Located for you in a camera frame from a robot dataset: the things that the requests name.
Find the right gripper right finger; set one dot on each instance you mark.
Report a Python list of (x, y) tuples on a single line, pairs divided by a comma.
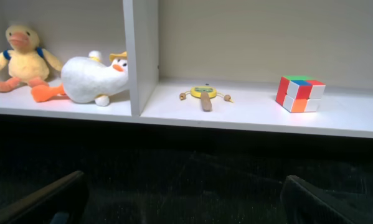
[(314, 208)]

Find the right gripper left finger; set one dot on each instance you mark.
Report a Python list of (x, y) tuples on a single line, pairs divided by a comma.
[(49, 205)]

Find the many-coloured puzzle cube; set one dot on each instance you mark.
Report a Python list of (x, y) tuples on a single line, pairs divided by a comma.
[(299, 95)]

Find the yellow rattle drum toy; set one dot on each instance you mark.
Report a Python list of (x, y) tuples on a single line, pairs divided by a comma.
[(205, 93)]

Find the white shelf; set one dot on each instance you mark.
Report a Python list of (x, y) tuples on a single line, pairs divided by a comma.
[(251, 112)]

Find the white plush duck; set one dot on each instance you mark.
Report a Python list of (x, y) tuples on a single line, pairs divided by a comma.
[(89, 79)]

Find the yellow plush duck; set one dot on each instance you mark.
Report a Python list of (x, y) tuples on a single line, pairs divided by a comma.
[(25, 65)]

